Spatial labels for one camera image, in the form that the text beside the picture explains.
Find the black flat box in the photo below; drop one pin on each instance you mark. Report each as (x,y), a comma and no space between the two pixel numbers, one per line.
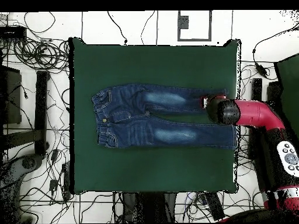
(11,98)
(274,91)

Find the small black power adapter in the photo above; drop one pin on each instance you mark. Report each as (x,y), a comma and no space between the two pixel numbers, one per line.
(55,155)
(53,185)

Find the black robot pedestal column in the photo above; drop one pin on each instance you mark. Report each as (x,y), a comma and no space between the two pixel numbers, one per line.
(149,207)

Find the dark green tablecloth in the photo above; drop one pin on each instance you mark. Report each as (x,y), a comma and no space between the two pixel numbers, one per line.
(151,65)

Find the long black power strip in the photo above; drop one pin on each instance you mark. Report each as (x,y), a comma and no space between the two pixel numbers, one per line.
(216,206)

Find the black stand base bars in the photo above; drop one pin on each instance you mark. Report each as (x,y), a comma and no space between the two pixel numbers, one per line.
(41,112)
(257,89)

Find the small grey square plate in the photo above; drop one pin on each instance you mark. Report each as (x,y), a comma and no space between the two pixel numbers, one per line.
(183,22)

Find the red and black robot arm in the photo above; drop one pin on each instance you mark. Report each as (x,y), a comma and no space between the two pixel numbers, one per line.
(257,114)

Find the green cloth on neighbouring table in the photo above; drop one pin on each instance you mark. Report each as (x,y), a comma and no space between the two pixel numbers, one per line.
(290,88)

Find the blue denim jeans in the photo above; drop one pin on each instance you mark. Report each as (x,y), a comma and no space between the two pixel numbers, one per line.
(130,116)

